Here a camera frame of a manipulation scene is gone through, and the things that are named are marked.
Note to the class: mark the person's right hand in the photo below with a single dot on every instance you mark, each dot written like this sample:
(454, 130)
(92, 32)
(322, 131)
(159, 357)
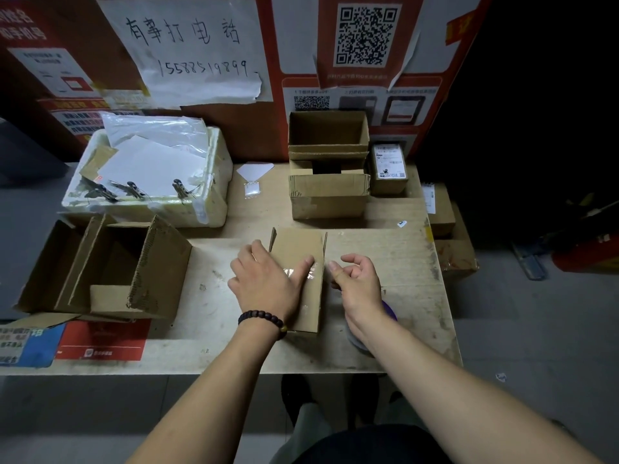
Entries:
(360, 289)

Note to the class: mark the person's left hand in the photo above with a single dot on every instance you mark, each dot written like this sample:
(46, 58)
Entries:
(263, 289)

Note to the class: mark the person's left thumb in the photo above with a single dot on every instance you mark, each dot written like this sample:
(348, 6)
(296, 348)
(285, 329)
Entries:
(301, 267)

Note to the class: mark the person's right thumb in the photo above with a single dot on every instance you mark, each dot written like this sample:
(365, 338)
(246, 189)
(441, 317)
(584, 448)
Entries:
(337, 270)

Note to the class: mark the small taped cardboard box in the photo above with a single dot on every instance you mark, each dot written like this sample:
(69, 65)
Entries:
(297, 246)

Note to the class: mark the person's right forearm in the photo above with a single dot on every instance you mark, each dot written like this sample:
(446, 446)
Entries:
(449, 396)

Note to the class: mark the person's left forearm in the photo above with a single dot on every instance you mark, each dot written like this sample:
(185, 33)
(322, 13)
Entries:
(217, 396)

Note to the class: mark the purple packing tape roll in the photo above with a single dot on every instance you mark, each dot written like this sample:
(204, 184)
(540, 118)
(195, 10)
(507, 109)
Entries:
(389, 311)

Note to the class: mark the worn cardboard box with flaps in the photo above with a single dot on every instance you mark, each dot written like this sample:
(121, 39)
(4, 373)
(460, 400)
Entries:
(329, 198)

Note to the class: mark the small clear plastic pouch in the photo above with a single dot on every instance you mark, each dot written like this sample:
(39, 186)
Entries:
(252, 190)

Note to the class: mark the white paper tag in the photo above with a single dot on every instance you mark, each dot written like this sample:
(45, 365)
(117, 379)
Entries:
(254, 171)

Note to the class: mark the white foam box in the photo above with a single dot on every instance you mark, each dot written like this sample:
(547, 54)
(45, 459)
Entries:
(213, 188)

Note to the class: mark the taped cardboard parcel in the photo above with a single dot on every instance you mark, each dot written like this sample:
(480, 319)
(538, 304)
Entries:
(454, 256)

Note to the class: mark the small box with white label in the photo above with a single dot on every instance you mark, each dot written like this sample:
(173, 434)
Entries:
(389, 164)

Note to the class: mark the flat labelled cardboard parcel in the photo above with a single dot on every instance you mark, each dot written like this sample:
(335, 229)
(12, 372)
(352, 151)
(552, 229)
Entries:
(440, 210)

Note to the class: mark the empty open cardboard box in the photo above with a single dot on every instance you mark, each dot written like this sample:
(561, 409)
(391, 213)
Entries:
(329, 149)

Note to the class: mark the large open cardboard box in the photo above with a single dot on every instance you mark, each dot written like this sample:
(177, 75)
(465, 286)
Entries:
(159, 265)

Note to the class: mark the metal spring clip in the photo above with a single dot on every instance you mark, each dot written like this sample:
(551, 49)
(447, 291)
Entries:
(102, 192)
(130, 188)
(181, 188)

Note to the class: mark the white paper sheets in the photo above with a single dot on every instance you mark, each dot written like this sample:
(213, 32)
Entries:
(154, 164)

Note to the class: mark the person's black shorts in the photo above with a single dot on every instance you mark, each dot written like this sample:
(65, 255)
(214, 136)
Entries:
(372, 447)

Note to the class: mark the blue dustpan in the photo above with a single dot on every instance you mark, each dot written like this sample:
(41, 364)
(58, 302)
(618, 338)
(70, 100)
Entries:
(529, 260)

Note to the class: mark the clear plastic bag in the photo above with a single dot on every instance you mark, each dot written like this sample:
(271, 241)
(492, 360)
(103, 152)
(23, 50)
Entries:
(154, 125)

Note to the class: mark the red sticker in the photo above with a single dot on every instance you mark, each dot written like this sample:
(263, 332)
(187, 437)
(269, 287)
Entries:
(104, 340)

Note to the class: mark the red instruction board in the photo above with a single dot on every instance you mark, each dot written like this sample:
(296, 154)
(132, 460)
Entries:
(449, 91)

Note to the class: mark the brown cardboard scrap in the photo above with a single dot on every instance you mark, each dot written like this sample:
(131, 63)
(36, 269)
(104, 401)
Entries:
(96, 161)

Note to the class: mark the square code paper poster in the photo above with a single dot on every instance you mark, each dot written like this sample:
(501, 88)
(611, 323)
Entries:
(367, 38)

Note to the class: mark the handwritten white paper sign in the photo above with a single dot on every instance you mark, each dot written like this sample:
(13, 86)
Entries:
(193, 53)

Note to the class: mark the blue sticker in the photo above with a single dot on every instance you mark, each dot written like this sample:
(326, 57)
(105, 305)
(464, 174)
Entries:
(29, 345)

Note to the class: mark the red notice poster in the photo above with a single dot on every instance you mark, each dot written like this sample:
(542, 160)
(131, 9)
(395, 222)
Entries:
(43, 67)

